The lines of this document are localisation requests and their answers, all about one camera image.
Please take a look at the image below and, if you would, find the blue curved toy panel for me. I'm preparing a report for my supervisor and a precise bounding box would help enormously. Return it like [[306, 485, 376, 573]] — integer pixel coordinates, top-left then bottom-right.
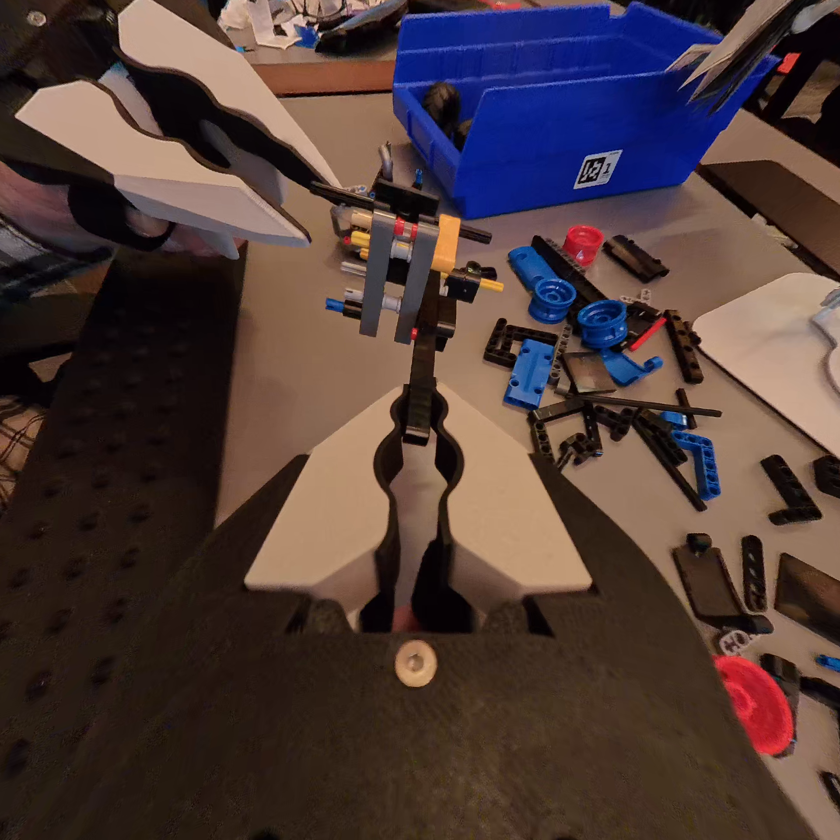
[[600, 348, 662, 387]]

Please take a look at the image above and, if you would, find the person's left forearm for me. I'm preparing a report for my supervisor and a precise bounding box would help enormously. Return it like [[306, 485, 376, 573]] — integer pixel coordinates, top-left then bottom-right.
[[0, 220, 116, 303]]

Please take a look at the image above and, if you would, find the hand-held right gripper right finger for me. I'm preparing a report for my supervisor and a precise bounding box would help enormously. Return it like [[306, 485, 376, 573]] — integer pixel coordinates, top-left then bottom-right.
[[410, 382, 595, 632]]

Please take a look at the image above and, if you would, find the instruction booklet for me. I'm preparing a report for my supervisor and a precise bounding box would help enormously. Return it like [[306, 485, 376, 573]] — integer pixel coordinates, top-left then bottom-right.
[[666, 0, 821, 109]]

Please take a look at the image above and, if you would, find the white book stand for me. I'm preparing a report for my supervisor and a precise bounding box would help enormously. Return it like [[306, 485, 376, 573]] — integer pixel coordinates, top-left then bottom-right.
[[692, 272, 840, 454]]

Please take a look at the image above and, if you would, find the toy brick assembly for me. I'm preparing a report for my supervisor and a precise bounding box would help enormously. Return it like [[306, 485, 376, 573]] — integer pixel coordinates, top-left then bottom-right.
[[308, 176, 506, 447]]

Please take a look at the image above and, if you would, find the blue storage bin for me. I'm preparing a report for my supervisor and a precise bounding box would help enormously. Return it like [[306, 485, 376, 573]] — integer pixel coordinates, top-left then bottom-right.
[[392, 0, 782, 221]]

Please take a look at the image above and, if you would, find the black hinged toy panel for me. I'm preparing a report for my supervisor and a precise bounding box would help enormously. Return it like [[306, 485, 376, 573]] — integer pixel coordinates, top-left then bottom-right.
[[672, 533, 774, 636], [774, 553, 840, 641]]

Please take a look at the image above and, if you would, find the small black toy subassembly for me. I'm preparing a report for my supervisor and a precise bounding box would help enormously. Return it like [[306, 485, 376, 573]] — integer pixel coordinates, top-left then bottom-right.
[[377, 140, 426, 191]]

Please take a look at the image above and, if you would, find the black toy bracket frame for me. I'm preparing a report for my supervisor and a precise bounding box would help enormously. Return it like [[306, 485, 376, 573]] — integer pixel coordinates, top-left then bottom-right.
[[799, 675, 840, 713]]

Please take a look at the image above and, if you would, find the crumpled clear plastic bag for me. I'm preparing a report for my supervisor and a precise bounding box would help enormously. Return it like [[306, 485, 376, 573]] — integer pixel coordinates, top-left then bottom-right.
[[220, 0, 316, 50]]

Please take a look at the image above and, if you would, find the person's left hand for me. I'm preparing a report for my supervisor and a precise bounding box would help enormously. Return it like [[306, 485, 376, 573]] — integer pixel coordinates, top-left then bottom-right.
[[0, 161, 211, 258]]

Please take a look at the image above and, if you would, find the black dotted floor mat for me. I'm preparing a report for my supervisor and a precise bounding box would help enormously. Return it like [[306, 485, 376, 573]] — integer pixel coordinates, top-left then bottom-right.
[[0, 249, 247, 840]]

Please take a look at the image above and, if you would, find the grey desk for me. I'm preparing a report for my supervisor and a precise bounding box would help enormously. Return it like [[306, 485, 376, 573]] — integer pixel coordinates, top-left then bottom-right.
[[213, 39, 840, 840]]

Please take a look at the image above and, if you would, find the black curved toy panel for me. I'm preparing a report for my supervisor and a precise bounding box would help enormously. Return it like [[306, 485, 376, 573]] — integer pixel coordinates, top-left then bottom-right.
[[604, 235, 670, 283]]

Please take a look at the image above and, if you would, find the black thin toy beam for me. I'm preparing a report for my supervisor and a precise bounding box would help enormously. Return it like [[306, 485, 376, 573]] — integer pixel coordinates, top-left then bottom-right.
[[742, 535, 769, 613]]

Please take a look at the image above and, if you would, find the person's plaid shirt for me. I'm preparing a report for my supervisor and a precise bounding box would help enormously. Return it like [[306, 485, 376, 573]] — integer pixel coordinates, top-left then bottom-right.
[[0, 394, 47, 500]]

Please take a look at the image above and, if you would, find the blue long toy panel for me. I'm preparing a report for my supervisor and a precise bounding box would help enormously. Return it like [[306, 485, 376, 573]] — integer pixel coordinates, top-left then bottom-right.
[[508, 245, 559, 290]]

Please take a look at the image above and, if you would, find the blue flat toy panel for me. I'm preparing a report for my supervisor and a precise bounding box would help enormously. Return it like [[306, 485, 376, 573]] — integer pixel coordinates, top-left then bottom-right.
[[504, 338, 559, 411]]

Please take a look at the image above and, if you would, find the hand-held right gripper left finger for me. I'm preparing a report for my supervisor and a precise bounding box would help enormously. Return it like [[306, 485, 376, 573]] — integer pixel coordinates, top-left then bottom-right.
[[243, 386, 403, 632]]

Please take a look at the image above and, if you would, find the red toy wheel hub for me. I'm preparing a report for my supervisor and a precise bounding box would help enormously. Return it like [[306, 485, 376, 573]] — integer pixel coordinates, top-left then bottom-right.
[[563, 225, 605, 265], [714, 655, 796, 757]]

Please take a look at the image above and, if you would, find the heap of black blue beams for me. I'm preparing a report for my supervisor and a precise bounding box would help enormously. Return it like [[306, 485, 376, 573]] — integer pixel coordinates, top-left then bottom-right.
[[482, 235, 723, 513]]

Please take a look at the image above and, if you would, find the blue toy wheel hub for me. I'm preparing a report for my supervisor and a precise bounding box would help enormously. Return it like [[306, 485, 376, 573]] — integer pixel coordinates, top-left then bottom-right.
[[577, 300, 630, 350], [528, 277, 578, 324]]

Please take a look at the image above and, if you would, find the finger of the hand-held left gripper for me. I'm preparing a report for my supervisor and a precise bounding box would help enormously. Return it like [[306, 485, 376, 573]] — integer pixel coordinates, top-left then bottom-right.
[[14, 79, 312, 261], [117, 0, 343, 193]]

